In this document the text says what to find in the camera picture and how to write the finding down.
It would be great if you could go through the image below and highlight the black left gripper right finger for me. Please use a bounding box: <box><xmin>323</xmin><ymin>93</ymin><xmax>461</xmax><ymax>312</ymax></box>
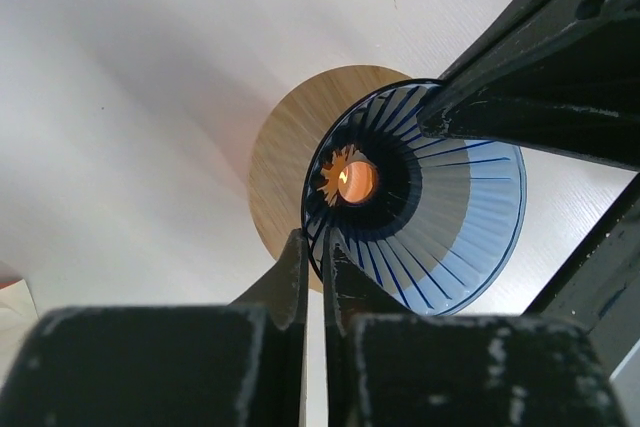
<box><xmin>321</xmin><ymin>229</ymin><xmax>625</xmax><ymax>426</ymax></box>

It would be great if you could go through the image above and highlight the orange glass flask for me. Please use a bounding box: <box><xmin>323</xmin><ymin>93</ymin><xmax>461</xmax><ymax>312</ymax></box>
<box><xmin>318</xmin><ymin>145</ymin><xmax>378</xmax><ymax>207</ymax></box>

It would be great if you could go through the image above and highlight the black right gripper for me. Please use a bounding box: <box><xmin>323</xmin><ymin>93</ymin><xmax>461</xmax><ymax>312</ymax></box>
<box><xmin>525</xmin><ymin>181</ymin><xmax>639</xmax><ymax>375</ymax></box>

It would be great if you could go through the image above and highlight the blue glass dripper cone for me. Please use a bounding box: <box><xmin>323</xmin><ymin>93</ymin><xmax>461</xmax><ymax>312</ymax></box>
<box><xmin>301</xmin><ymin>79</ymin><xmax>527</xmax><ymax>315</ymax></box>

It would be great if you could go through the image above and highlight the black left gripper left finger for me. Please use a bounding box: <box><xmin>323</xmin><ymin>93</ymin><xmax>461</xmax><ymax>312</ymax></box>
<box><xmin>14</xmin><ymin>230</ymin><xmax>309</xmax><ymax>426</ymax></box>

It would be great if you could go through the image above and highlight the wooden dripper ring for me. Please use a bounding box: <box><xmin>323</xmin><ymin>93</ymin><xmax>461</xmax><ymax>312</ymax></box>
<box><xmin>246</xmin><ymin>64</ymin><xmax>416</xmax><ymax>293</ymax></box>

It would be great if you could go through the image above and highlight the orange coffee filter box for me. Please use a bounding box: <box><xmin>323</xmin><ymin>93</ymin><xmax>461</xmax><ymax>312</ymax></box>
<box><xmin>1</xmin><ymin>262</ymin><xmax>39</xmax><ymax>349</ymax></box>

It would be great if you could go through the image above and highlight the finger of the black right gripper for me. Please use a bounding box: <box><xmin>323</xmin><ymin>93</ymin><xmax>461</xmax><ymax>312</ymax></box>
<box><xmin>418</xmin><ymin>0</ymin><xmax>639</xmax><ymax>171</ymax></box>

